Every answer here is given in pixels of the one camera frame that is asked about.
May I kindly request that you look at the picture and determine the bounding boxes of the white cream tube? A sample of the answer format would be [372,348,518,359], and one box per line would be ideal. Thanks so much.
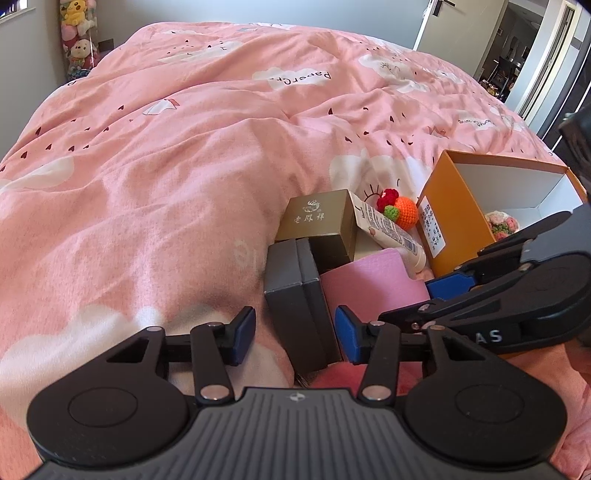
[349,192,427,275]

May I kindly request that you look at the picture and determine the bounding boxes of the orange cardboard box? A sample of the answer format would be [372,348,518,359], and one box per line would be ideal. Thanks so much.
[418,150,587,277]

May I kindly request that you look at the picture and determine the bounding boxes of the white long box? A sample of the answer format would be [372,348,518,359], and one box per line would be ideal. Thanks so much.
[353,229,383,261]

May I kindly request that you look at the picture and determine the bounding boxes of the white door with handle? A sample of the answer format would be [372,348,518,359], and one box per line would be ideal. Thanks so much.
[413,0,508,77]

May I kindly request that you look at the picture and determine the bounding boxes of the dark wardrobe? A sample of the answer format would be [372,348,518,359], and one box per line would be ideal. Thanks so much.
[515,1,590,151]

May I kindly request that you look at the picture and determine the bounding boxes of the pink card envelope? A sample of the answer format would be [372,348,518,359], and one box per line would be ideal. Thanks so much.
[321,249,430,323]

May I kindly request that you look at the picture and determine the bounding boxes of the window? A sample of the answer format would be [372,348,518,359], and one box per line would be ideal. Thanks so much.
[0,0,34,21]

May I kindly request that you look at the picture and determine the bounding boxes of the crochet orange fruit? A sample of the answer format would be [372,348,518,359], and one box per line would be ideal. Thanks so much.
[377,189,419,231]

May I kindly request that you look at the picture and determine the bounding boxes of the pink bed duvet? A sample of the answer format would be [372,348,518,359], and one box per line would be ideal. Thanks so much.
[0,20,591,480]

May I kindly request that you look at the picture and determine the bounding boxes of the gold gift box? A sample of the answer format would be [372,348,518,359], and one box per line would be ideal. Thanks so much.
[276,189,358,273]

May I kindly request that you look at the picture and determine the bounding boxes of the plush toy column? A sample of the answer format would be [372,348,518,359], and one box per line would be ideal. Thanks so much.
[59,0,99,81]

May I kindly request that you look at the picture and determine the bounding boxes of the black box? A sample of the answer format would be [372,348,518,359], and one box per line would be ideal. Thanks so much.
[263,238,342,376]

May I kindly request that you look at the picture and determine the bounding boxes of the crochet bear with flowers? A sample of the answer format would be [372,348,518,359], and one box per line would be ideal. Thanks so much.
[485,211,520,241]

